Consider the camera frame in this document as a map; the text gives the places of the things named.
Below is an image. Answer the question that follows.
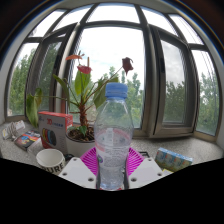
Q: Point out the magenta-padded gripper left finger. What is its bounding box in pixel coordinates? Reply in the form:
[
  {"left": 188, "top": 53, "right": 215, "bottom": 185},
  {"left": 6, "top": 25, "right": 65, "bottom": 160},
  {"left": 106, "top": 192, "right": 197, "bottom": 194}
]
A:
[{"left": 58, "top": 147, "right": 102, "bottom": 190}]

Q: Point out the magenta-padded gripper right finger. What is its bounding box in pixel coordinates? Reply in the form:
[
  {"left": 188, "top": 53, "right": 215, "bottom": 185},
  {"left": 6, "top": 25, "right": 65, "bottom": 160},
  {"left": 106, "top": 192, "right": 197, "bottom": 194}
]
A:
[{"left": 125, "top": 147, "right": 167, "bottom": 190}]

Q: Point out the clear blue-capped water bottle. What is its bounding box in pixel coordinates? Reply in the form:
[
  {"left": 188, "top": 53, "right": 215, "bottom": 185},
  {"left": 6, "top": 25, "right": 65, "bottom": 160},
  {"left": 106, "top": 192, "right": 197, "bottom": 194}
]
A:
[{"left": 93, "top": 82, "right": 135, "bottom": 191}]

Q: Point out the blue and green carton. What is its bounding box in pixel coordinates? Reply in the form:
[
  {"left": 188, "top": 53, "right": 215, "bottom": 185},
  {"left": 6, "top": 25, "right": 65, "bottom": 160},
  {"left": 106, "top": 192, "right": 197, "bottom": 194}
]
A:
[{"left": 154, "top": 147, "right": 194, "bottom": 173}]

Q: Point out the white printed paper cup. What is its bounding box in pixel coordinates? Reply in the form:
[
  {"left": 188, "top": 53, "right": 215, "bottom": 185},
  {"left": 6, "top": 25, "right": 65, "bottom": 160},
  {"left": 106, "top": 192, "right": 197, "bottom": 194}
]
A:
[{"left": 35, "top": 148, "right": 67, "bottom": 176}]

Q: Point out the potted plant in white pot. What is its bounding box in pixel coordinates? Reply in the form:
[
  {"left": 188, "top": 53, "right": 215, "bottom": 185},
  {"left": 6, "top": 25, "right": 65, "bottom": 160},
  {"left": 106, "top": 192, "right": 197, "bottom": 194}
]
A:
[{"left": 25, "top": 50, "right": 135, "bottom": 158}]

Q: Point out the red and white box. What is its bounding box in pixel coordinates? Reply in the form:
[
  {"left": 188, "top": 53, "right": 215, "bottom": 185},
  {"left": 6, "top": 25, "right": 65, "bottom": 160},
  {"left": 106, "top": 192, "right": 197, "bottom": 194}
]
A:
[{"left": 37, "top": 111, "right": 74, "bottom": 155}]

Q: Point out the colourful dark booklet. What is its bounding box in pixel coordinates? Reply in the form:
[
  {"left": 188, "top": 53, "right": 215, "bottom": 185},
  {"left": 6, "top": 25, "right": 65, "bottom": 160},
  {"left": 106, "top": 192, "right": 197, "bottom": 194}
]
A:
[{"left": 13, "top": 129, "right": 43, "bottom": 152}]

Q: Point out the clear plastic packet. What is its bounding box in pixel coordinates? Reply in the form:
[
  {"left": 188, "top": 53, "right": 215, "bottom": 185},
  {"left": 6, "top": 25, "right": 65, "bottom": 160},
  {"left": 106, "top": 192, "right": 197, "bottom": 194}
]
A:
[{"left": 1, "top": 119, "right": 26, "bottom": 141}]

